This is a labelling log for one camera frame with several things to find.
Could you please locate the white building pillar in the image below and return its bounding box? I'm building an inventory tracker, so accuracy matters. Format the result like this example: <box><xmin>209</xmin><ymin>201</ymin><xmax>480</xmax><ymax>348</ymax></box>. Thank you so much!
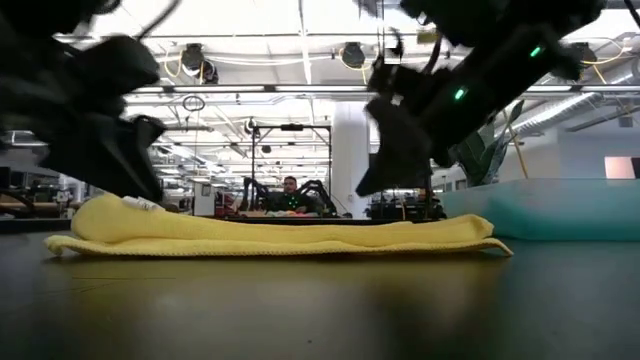
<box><xmin>331</xmin><ymin>101</ymin><xmax>372</xmax><ymax>220</ymax></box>

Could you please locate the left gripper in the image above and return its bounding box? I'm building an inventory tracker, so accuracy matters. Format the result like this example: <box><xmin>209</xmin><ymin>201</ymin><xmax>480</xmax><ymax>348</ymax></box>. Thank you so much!
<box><xmin>0</xmin><ymin>22</ymin><xmax>167</xmax><ymax>204</ymax></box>

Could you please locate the teal translucent plastic bin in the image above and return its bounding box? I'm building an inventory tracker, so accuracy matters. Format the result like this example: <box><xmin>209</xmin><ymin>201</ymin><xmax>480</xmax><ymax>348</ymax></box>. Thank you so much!
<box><xmin>439</xmin><ymin>178</ymin><xmax>640</xmax><ymax>242</ymax></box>

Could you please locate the black hanging cable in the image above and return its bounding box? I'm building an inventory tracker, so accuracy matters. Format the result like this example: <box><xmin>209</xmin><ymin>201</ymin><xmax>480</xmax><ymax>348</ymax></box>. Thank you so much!
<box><xmin>375</xmin><ymin>0</ymin><xmax>391</xmax><ymax>66</ymax></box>

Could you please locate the black metal frame rig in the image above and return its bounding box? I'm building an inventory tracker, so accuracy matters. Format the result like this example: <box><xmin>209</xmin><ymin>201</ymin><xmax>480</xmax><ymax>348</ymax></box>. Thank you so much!
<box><xmin>249</xmin><ymin>123</ymin><xmax>334</xmax><ymax>201</ymax></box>

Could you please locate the black left camera cable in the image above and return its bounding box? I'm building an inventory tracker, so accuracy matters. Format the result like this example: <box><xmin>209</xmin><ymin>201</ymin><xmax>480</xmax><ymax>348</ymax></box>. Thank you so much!
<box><xmin>134</xmin><ymin>0</ymin><xmax>182</xmax><ymax>41</ymax></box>

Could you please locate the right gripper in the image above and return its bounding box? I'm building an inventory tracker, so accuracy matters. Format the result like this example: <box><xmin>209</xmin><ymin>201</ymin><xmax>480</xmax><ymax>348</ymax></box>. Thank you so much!
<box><xmin>355</xmin><ymin>29</ymin><xmax>561</xmax><ymax>198</ymax></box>

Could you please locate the yellow microfiber towel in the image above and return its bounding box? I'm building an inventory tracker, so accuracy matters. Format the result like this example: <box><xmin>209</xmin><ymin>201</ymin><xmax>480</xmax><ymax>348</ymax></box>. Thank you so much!
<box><xmin>43</xmin><ymin>193</ymin><xmax>515</xmax><ymax>259</ymax></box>

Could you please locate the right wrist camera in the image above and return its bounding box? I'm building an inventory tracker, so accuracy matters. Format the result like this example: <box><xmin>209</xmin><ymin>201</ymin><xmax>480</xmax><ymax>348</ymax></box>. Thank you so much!
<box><xmin>368</xmin><ymin>59</ymin><xmax>436</xmax><ymax>106</ymax></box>

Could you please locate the silver corrugated air duct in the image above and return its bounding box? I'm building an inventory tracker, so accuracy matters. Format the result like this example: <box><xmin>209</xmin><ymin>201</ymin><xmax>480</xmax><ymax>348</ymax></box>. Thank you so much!
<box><xmin>509</xmin><ymin>64</ymin><xmax>640</xmax><ymax>136</ymax></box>

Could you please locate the green snake plant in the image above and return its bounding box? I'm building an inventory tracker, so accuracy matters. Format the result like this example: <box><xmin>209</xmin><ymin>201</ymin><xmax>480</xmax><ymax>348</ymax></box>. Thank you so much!
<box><xmin>449</xmin><ymin>98</ymin><xmax>526</xmax><ymax>187</ymax></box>

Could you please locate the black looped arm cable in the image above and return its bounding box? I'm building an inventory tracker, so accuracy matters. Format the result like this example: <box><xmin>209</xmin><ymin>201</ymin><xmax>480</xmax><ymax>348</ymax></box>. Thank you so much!
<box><xmin>0</xmin><ymin>189</ymin><xmax>37</xmax><ymax>219</ymax></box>

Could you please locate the pale pink wall panel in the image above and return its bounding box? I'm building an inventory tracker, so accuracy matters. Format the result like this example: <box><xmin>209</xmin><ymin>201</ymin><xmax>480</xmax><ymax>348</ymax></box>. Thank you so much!
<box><xmin>603</xmin><ymin>156</ymin><xmax>636</xmax><ymax>180</ymax></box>

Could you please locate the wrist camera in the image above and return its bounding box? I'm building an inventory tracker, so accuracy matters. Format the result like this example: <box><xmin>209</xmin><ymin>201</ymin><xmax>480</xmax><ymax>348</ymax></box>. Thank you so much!
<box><xmin>368</xmin><ymin>59</ymin><xmax>436</xmax><ymax>106</ymax></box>
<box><xmin>74</xmin><ymin>35</ymin><xmax>162</xmax><ymax>101</ymax></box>

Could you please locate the yellow hanging cable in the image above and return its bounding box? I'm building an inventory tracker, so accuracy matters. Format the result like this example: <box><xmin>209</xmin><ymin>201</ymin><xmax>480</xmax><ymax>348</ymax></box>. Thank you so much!
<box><xmin>502</xmin><ymin>112</ymin><xmax>530</xmax><ymax>180</ymax></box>

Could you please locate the person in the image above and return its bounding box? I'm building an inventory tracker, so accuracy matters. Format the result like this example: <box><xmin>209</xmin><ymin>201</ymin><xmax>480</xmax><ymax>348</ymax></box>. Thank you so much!
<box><xmin>272</xmin><ymin>175</ymin><xmax>317</xmax><ymax>214</ymax></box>

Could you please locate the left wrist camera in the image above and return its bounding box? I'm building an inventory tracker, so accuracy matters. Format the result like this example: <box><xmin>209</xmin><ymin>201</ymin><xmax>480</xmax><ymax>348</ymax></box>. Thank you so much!
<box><xmin>74</xmin><ymin>35</ymin><xmax>162</xmax><ymax>101</ymax></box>

